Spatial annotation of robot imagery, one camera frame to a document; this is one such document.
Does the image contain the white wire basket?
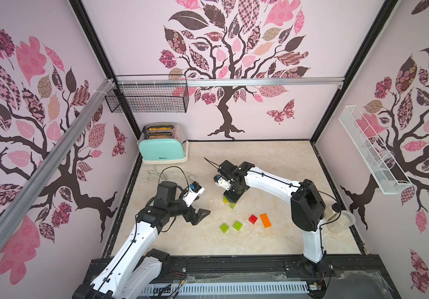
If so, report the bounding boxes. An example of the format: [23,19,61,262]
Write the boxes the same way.
[339,105,413,195]

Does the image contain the clear plastic cup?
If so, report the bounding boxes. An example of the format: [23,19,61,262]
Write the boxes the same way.
[325,203,356,235]

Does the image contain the black wire basket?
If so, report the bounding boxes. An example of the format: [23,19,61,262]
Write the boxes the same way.
[105,74,189,113]

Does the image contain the orange lego brick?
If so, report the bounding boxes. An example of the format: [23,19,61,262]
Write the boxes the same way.
[260,214,272,228]

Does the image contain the aluminium rail wall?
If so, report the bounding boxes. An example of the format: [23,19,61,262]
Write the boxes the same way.
[0,78,115,251]
[117,77,345,87]

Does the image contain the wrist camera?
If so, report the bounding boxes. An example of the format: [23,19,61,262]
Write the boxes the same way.
[214,174,231,190]
[182,181,205,207]

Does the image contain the white slotted cable duct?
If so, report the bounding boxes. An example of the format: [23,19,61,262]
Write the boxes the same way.
[140,282,310,297]

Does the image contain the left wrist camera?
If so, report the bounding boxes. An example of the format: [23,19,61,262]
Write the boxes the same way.
[182,181,205,207]

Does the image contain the mint green toaster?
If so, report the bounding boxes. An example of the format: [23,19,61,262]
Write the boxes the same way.
[137,122,189,164]

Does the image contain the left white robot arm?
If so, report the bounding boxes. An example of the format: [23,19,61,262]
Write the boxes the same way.
[72,181,210,299]

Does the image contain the red lego brick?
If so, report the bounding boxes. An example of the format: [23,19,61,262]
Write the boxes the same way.
[248,214,258,225]

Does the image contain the aluminium rail back wall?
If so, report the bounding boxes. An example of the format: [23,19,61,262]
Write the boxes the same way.
[117,77,345,87]

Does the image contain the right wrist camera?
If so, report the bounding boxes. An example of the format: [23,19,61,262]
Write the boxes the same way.
[214,174,231,190]

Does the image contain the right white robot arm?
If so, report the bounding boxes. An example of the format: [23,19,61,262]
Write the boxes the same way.
[214,160,330,277]

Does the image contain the aluminium rail left wall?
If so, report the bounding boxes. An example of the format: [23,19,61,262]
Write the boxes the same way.
[0,78,115,251]

